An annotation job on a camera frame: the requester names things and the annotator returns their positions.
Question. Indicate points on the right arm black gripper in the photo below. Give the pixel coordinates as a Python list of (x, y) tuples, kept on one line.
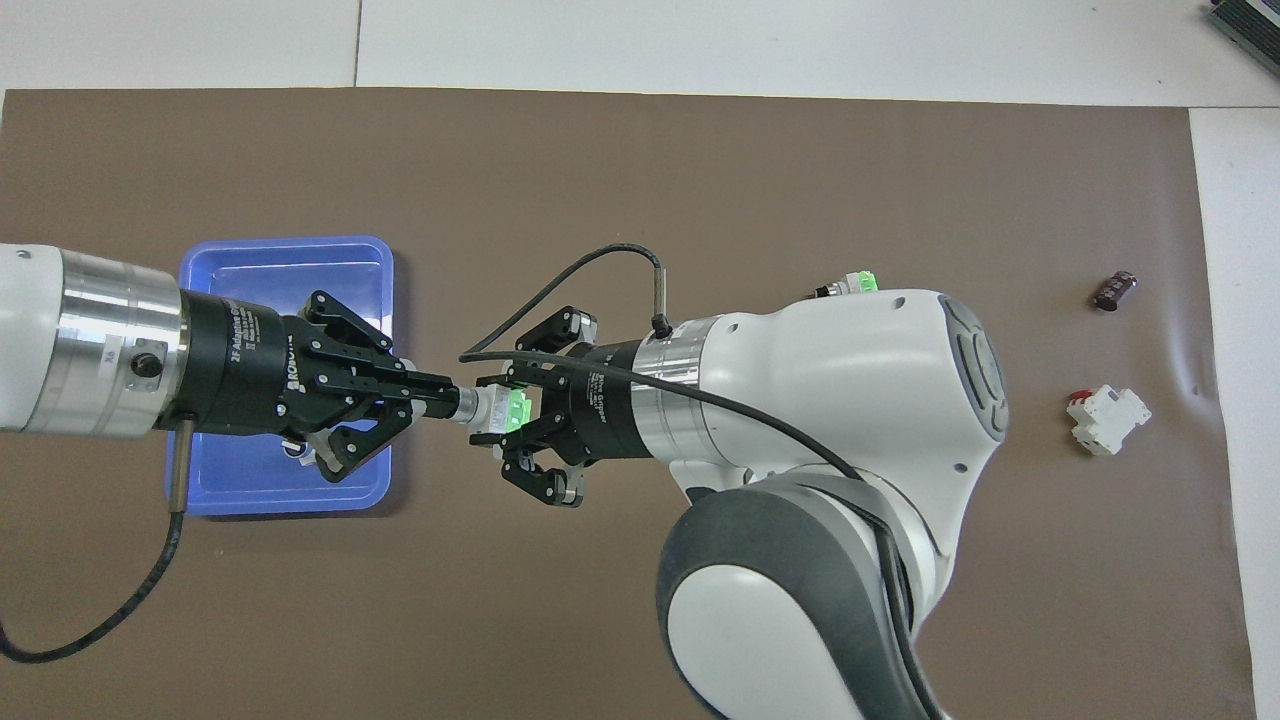
[(605, 400)]

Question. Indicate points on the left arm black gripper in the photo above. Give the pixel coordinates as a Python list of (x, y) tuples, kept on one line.
[(240, 365)]

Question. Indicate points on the rotary switch with green back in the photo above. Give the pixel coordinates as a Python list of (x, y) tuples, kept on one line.
[(855, 281), (495, 410), (310, 452)]

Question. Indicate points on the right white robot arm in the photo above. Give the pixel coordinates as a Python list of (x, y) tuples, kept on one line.
[(850, 400)]

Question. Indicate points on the blue plastic tray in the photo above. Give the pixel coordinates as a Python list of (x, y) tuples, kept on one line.
[(280, 265)]

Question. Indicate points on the brown table mat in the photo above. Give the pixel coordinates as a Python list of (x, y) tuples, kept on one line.
[(450, 620)]

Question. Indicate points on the white circuit breaker red lever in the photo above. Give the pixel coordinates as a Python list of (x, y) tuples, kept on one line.
[(1108, 418)]

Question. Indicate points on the dark cylindrical capacitor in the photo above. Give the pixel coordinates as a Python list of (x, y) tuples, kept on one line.
[(1114, 291)]

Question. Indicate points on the grey finned metal device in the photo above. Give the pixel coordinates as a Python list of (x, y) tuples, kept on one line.
[(1250, 20)]

